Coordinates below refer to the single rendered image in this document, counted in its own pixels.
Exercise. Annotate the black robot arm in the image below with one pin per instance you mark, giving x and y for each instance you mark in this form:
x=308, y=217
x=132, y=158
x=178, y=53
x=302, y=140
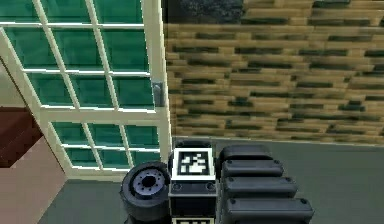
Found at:
x=256, y=186

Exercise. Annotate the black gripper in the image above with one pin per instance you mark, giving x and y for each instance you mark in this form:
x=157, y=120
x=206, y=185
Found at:
x=146, y=191

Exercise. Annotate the white glass pane door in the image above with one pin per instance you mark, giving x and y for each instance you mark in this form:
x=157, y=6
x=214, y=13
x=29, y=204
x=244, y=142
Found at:
x=100, y=83

